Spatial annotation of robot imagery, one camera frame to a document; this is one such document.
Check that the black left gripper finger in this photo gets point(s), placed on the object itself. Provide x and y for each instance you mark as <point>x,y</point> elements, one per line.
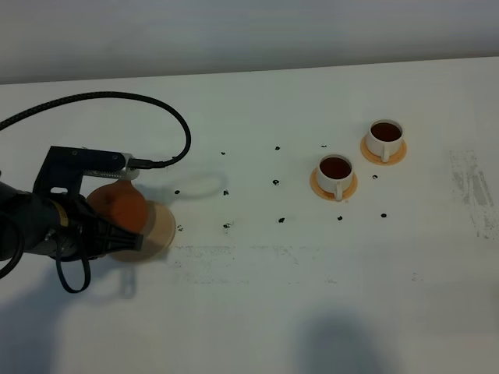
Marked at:
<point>107,238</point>

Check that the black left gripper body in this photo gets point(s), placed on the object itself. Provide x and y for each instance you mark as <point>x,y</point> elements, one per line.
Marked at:
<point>59,180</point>

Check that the brown clay teapot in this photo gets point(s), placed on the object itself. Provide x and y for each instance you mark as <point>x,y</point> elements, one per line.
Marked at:
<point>122,204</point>

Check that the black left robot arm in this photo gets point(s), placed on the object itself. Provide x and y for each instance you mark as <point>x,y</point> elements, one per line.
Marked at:
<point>55,216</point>

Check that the beige round teapot coaster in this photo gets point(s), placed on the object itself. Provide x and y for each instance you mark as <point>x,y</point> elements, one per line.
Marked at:
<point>158,234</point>

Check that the near orange saucer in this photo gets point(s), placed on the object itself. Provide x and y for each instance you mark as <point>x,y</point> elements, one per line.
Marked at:
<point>329,196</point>

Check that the orange saucer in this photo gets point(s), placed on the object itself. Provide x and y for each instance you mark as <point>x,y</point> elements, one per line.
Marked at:
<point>329,196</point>
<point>372,158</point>

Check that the near white teacup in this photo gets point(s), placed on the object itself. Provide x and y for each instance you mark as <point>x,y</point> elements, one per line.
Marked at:
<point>334,175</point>

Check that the white teacup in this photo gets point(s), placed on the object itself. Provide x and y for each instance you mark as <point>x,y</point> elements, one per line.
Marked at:
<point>334,175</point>
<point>384,139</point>

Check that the far white teacup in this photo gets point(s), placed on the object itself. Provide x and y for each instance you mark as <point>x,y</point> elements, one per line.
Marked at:
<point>384,139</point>

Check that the far orange saucer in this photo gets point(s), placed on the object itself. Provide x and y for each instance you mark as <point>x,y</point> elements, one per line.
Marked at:
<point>372,158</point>

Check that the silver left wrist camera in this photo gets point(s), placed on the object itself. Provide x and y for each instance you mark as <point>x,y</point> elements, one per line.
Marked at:
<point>109,164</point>

